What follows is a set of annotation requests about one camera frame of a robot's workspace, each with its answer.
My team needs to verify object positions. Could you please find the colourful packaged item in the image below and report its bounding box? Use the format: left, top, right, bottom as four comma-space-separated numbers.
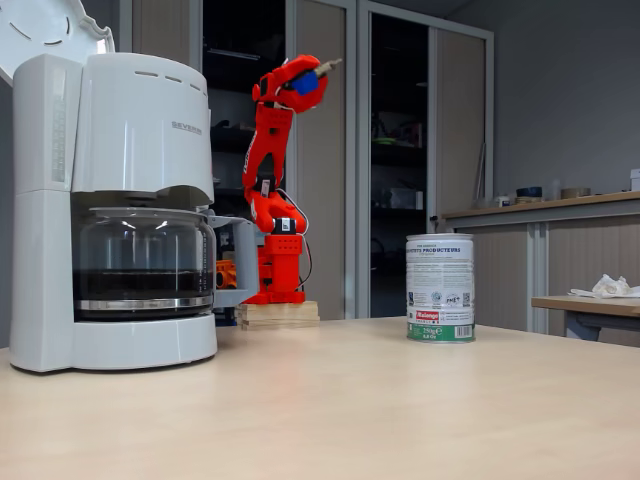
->
372, 112, 424, 149

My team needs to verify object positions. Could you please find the black power cable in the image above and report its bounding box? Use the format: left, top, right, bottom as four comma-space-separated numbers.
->
298, 238, 314, 290

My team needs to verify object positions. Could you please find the white drip coffee maker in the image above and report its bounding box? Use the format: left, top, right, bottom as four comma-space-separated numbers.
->
0, 0, 219, 374

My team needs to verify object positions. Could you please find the grey tambour door cabinet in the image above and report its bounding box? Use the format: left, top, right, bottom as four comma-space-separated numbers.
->
355, 0, 496, 321
118, 0, 359, 321

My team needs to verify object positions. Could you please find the crumpled white cloth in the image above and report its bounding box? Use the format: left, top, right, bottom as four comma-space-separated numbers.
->
568, 273, 640, 300

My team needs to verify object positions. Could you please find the orange printed plastic part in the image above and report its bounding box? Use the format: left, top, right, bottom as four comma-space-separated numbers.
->
215, 259, 239, 290

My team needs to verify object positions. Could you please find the wooden base block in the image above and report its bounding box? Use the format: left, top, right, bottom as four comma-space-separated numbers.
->
234, 299, 321, 331

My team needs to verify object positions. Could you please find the wooden side table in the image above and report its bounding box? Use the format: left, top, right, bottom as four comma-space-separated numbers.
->
530, 294, 640, 342

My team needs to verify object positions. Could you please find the low cabinet wooden top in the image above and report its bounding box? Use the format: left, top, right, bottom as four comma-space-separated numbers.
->
442, 191, 640, 347

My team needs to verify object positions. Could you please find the white green coffee tin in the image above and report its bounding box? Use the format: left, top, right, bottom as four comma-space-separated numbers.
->
405, 233, 476, 344

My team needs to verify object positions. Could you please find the glass carafe grey handle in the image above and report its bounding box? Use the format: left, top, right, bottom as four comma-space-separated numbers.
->
72, 207, 261, 321

